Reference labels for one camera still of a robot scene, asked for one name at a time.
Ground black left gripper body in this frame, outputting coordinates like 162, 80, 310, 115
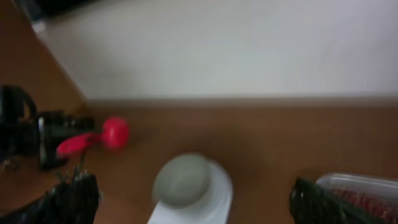
37, 111, 95, 170

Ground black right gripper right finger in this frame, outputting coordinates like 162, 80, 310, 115
289, 178, 382, 224

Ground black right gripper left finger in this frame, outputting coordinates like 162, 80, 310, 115
1, 169, 100, 224

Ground red measuring scoop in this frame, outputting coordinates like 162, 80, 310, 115
56, 117, 130, 158

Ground white digital kitchen scale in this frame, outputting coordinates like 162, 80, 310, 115
147, 160, 233, 224

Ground grey round bowl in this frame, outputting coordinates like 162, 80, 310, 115
152, 153, 211, 208

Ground clear plastic container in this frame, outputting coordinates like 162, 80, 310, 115
317, 173, 397, 223

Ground red adzuki beans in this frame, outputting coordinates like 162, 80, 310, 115
331, 189, 397, 224

